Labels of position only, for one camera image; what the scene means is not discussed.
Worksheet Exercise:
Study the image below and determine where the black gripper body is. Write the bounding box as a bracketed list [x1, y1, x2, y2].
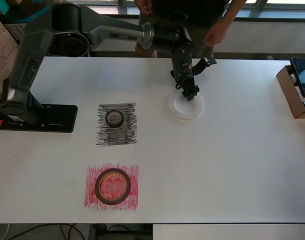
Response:
[176, 74, 201, 98]

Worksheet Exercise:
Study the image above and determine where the white tape roll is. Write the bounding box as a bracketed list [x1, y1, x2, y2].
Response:
[165, 89, 205, 123]

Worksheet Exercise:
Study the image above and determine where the black tape roll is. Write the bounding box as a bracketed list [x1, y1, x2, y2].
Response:
[104, 109, 124, 129]

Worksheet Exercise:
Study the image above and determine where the red double-sided tape roll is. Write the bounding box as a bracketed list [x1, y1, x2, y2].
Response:
[94, 167, 132, 206]

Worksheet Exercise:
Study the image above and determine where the person left forearm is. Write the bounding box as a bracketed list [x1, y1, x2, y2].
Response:
[218, 0, 247, 27]

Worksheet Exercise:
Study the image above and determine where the person left hand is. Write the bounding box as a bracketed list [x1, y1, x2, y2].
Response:
[202, 19, 230, 47]

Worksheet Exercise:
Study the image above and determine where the person right hand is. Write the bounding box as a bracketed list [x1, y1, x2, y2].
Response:
[134, 0, 154, 15]

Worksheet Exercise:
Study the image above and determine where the blank white paper sheet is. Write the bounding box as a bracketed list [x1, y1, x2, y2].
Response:
[96, 61, 142, 91]

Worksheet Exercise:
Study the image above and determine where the person in dark shirt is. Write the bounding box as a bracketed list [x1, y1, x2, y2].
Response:
[134, 0, 247, 60]

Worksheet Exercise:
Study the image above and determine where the black scribbled paper sheet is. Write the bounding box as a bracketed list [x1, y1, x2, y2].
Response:
[96, 101, 139, 147]

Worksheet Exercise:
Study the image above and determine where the open cardboard tray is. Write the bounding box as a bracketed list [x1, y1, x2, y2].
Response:
[276, 64, 305, 120]

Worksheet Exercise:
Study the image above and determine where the red scribbled paper sheet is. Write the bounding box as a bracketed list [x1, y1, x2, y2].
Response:
[82, 163, 140, 212]

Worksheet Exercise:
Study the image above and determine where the dark blue printed box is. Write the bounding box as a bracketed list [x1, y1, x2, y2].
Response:
[7, 0, 55, 23]

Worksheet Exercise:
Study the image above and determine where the black box with grid label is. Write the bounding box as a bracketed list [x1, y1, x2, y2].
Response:
[3, 22, 28, 48]

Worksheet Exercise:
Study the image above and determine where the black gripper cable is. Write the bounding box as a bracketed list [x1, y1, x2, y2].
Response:
[174, 73, 188, 91]

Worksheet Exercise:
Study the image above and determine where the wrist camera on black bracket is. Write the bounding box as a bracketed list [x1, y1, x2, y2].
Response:
[192, 56, 218, 77]

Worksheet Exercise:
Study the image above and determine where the dark window frame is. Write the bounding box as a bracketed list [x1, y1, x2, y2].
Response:
[117, 0, 305, 23]

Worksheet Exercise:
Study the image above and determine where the black floor cable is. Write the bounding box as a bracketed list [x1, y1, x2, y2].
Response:
[8, 223, 90, 240]

